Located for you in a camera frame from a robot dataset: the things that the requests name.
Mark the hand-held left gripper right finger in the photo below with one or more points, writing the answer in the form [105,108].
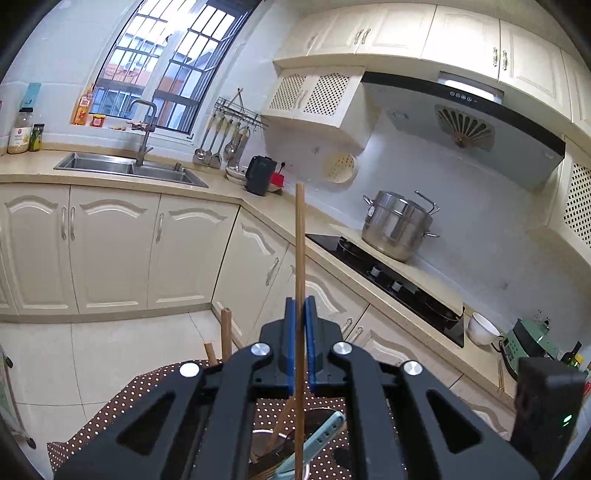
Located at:
[310,350]

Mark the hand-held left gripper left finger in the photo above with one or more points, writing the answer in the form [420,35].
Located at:
[289,350]

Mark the dark olive oil bottle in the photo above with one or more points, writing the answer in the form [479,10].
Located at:
[574,355]

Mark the green kitchen appliance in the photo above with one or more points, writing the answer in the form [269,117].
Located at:
[531,346]

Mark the white bowl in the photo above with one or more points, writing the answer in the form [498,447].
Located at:
[482,328]

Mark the black gas stove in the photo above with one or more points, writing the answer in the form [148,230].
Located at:
[401,288]

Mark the steel stockpot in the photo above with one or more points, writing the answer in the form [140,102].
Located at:
[397,226]

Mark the black kettle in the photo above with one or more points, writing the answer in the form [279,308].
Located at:
[259,175]

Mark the round cream strainer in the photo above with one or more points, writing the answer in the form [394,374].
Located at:
[340,167]

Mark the cream lower kitchen cabinets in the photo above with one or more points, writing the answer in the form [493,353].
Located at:
[115,249]

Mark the cream kitchen cabinets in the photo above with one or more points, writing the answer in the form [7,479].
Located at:
[461,32]
[115,249]

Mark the hanging metal spatula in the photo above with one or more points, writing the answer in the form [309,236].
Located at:
[216,157]

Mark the hanging metal skimmer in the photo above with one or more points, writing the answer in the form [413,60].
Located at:
[230,147]

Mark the hanging metal ladle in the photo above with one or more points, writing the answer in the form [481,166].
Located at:
[199,152]

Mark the brown polka dot tablecloth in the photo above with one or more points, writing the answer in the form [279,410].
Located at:
[83,438]

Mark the steel kitchen sink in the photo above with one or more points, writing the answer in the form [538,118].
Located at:
[124,166]

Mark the cream lattice door cabinet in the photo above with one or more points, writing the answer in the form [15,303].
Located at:
[314,97]

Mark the metal faucet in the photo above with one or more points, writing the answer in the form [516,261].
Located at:
[147,134]

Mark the range hood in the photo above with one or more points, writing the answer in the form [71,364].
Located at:
[461,129]

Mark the white shelf trolley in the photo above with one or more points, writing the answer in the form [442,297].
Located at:
[9,397]

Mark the small red yellow box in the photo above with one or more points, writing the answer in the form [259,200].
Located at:
[98,121]

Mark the barred window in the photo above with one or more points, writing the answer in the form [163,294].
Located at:
[161,60]

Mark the orange package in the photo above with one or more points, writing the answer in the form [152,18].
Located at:
[82,107]

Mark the green label bottle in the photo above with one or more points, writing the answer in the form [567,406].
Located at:
[36,138]

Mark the cream upper kitchen cabinets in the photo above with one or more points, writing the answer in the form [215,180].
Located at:
[461,32]

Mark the blue carton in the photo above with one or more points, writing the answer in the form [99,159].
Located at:
[31,97]

